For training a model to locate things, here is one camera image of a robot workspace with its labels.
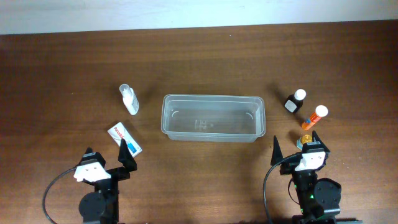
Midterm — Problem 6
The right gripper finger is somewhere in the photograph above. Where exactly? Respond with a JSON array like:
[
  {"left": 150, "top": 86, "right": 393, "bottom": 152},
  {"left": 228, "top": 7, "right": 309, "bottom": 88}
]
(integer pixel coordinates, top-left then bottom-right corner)
[
  {"left": 302, "top": 131, "right": 330, "bottom": 170},
  {"left": 271, "top": 136, "right": 284, "bottom": 166}
]

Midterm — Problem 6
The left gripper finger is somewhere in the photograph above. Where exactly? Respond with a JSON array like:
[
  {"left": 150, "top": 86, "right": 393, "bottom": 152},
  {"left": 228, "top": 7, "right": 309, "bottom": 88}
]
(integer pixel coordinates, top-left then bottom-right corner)
[
  {"left": 78, "top": 147, "right": 106, "bottom": 170},
  {"left": 118, "top": 139, "right": 137, "bottom": 172}
]

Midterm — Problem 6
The white Panadol medicine box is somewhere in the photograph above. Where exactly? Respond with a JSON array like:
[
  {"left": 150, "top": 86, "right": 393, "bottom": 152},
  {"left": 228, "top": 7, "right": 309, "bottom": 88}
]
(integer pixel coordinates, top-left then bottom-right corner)
[{"left": 107, "top": 122, "right": 142, "bottom": 157}]

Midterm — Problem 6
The orange Redoxon tube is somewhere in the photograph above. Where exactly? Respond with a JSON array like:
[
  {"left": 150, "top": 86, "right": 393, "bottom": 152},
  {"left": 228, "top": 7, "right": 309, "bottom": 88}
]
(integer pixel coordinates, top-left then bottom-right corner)
[{"left": 301, "top": 105, "right": 328, "bottom": 131}]

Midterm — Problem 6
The dark bottle white cap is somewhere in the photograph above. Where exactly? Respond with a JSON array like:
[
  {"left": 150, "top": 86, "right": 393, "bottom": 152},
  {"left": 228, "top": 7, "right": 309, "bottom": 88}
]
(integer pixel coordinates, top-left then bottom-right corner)
[{"left": 284, "top": 89, "right": 307, "bottom": 113}]

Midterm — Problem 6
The white spray bottle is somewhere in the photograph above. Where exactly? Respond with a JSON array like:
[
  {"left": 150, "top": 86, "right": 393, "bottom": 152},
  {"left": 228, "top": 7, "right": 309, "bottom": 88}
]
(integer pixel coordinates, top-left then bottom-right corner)
[{"left": 119, "top": 84, "right": 139, "bottom": 115}]

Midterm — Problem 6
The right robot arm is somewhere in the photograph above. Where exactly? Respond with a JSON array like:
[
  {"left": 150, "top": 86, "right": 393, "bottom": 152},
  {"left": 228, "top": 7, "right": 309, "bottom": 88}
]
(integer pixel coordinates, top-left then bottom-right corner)
[{"left": 271, "top": 131, "right": 341, "bottom": 224}]

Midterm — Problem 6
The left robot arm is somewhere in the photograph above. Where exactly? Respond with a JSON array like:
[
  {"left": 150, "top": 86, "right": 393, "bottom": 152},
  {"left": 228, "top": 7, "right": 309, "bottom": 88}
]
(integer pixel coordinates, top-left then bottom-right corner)
[{"left": 74, "top": 139, "right": 137, "bottom": 224}]

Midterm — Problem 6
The clear plastic container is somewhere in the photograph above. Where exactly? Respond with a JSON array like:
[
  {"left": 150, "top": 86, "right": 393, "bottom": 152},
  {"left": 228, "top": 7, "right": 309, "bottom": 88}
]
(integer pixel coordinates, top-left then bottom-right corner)
[{"left": 161, "top": 94, "right": 266, "bottom": 142}]

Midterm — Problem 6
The small jar gold lid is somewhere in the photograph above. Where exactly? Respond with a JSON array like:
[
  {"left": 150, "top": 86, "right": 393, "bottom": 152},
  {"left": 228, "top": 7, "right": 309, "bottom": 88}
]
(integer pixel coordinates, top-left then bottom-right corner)
[{"left": 296, "top": 134, "right": 313, "bottom": 150}]

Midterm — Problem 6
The right black cable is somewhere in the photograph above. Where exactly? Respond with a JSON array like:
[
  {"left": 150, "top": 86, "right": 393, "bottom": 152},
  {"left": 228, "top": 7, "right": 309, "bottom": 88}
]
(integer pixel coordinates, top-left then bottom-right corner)
[{"left": 262, "top": 153, "right": 303, "bottom": 224}]

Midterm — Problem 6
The black cable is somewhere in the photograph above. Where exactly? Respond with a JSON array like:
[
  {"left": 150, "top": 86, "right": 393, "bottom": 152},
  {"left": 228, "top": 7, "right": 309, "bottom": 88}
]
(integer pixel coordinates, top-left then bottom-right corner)
[
  {"left": 262, "top": 153, "right": 303, "bottom": 224},
  {"left": 42, "top": 166, "right": 78, "bottom": 224}
]

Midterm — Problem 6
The left black cable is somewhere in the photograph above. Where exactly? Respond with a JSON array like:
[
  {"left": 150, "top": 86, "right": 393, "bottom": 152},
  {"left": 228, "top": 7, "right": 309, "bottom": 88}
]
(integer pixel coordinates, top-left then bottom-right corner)
[{"left": 42, "top": 166, "right": 78, "bottom": 224}]

